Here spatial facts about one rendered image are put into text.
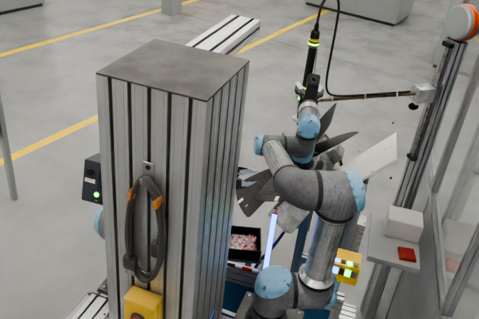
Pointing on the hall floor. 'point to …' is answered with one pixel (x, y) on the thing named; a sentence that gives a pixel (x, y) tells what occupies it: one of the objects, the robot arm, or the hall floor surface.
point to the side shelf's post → (376, 291)
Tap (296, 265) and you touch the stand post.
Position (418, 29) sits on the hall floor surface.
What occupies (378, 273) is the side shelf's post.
